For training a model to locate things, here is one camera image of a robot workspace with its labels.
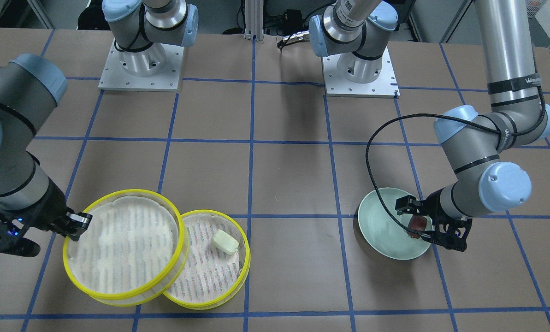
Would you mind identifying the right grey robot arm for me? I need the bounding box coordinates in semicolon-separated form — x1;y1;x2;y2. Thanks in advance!
0;0;199;247

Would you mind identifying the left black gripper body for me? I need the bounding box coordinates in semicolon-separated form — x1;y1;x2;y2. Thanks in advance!
422;189;446;231

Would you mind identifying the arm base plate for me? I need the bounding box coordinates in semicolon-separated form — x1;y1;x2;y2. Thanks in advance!
322;47;401;98
98;41;187;93

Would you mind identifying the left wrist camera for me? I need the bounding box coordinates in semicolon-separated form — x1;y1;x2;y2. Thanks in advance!
433;216;473;252

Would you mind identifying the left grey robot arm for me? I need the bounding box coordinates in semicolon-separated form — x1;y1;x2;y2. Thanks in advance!
366;0;550;251

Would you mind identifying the brown bun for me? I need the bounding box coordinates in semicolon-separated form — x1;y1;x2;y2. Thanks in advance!
408;215;428;231

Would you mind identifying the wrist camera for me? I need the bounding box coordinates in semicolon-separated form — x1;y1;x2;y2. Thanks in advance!
0;208;41;258
433;216;473;252

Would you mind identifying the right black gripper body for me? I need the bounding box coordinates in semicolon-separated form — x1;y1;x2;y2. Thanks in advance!
26;182;78;236

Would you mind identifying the yellow steamer basket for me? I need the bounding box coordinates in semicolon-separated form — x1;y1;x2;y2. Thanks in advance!
164;209;251;310
62;189;190;307

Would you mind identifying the light green plate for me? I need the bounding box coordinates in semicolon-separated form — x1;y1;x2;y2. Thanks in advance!
357;188;431;260

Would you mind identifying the white bun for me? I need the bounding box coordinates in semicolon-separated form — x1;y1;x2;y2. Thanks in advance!
212;230;239;255

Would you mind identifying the aluminium frame post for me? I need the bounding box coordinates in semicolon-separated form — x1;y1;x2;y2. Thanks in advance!
243;0;266;42

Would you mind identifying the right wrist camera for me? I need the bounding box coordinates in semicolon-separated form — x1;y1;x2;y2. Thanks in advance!
0;208;41;258

